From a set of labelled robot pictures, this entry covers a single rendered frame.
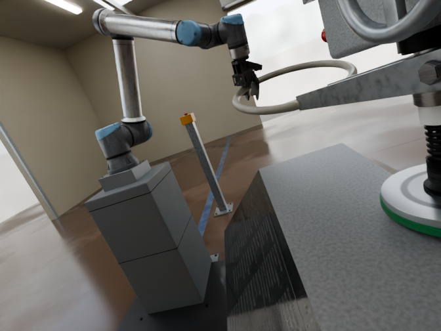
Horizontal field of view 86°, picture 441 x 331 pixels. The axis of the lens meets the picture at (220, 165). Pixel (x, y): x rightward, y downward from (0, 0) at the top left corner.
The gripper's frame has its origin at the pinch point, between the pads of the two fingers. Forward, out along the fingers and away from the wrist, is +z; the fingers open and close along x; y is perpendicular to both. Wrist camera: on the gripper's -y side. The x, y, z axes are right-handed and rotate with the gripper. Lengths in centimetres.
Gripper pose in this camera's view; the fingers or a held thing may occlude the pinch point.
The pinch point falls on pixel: (252, 97)
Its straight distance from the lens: 124.8
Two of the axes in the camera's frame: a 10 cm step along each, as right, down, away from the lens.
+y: -6.7, 5.5, -4.9
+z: 2.9, 8.1, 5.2
